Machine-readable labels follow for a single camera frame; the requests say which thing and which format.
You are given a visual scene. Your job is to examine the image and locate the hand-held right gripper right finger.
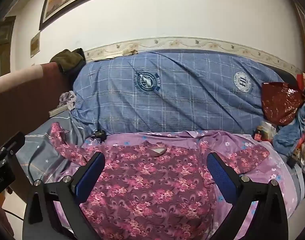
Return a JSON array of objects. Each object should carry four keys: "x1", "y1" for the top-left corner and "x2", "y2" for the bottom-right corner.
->
[{"x1": 207, "y1": 152, "x2": 289, "y2": 230}]

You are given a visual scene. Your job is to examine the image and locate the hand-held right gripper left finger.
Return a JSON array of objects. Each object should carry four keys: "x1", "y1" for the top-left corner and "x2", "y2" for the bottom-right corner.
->
[{"x1": 27, "y1": 151, "x2": 106, "y2": 230}]

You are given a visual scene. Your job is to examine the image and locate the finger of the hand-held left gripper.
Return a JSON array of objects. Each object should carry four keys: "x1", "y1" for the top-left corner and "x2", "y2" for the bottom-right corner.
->
[{"x1": 0, "y1": 131, "x2": 26, "y2": 161}]

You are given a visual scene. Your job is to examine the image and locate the pink floral shirt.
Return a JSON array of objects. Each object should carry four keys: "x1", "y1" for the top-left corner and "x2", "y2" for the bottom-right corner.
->
[{"x1": 49, "y1": 122, "x2": 270, "y2": 240}]

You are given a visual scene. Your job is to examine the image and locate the grey star bedsheet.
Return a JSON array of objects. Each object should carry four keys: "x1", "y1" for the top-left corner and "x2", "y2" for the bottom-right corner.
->
[{"x1": 16, "y1": 116, "x2": 93, "y2": 205}]

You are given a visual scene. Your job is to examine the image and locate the brown bed headboard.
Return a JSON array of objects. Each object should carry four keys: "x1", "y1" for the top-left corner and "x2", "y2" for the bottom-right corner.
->
[{"x1": 0, "y1": 62, "x2": 79, "y2": 145}]

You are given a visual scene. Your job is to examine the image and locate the black charger plug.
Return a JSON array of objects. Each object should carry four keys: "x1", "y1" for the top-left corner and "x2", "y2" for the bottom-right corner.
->
[{"x1": 92, "y1": 130, "x2": 107, "y2": 140}]

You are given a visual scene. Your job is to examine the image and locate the purple floral blanket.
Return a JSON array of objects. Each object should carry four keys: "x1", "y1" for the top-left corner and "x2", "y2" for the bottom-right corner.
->
[{"x1": 52, "y1": 130, "x2": 299, "y2": 240}]

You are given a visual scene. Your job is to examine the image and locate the white flat strip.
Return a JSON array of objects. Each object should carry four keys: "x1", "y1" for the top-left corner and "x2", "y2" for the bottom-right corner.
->
[{"x1": 49, "y1": 105, "x2": 69, "y2": 117}]

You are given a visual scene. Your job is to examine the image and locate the white packet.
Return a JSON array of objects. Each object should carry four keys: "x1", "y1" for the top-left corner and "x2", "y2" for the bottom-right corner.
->
[{"x1": 261, "y1": 121, "x2": 278, "y2": 140}]

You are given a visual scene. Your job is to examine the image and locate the small lilac cloth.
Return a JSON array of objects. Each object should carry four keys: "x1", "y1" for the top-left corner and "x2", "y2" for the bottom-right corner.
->
[{"x1": 59, "y1": 91, "x2": 78, "y2": 112}]

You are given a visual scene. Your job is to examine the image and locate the blue denim cloth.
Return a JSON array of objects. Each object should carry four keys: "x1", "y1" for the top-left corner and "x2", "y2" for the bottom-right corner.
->
[{"x1": 272, "y1": 100, "x2": 305, "y2": 155}]

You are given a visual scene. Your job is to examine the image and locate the blue plaid quilt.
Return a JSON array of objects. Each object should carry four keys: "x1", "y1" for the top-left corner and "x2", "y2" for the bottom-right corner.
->
[{"x1": 70, "y1": 49, "x2": 298, "y2": 134}]

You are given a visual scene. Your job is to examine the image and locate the brown wooden door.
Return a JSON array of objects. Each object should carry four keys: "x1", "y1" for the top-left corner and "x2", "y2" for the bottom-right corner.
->
[{"x1": 0, "y1": 16, "x2": 16, "y2": 80}]

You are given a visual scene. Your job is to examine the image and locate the olive green cloth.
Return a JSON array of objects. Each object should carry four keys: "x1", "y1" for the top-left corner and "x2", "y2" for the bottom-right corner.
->
[{"x1": 50, "y1": 48, "x2": 86, "y2": 77}]

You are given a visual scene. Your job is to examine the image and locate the floral wallpaper border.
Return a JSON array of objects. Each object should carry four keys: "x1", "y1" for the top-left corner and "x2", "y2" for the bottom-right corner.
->
[{"x1": 84, "y1": 37, "x2": 296, "y2": 74}]

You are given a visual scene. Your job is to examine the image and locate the small wall plaque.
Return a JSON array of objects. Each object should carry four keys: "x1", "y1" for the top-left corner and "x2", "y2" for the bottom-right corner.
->
[{"x1": 30, "y1": 31, "x2": 41, "y2": 58}]

